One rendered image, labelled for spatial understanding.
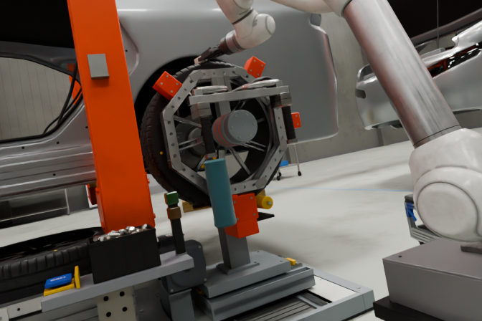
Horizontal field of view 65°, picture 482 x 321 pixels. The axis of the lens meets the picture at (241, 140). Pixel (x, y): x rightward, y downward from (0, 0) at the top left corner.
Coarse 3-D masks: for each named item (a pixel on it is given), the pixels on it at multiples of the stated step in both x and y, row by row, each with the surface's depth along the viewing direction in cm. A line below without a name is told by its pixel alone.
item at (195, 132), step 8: (192, 120) 211; (176, 128) 207; (184, 128) 209; (192, 128) 210; (184, 136) 208; (192, 136) 205; (184, 144) 208; (192, 152) 209; (200, 152) 206; (216, 152) 214; (184, 160) 207; (192, 160) 208; (192, 168) 211; (200, 168) 210
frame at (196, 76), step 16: (192, 80) 156; (208, 80) 163; (240, 80) 169; (176, 96) 153; (272, 112) 174; (272, 128) 174; (176, 144) 151; (176, 160) 150; (272, 160) 167; (192, 176) 156; (256, 176) 168; (208, 192) 154; (240, 192) 160
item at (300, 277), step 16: (288, 272) 173; (304, 272) 170; (192, 288) 176; (240, 288) 164; (256, 288) 160; (272, 288) 163; (288, 288) 166; (304, 288) 169; (208, 304) 155; (224, 304) 154; (240, 304) 157; (256, 304) 159
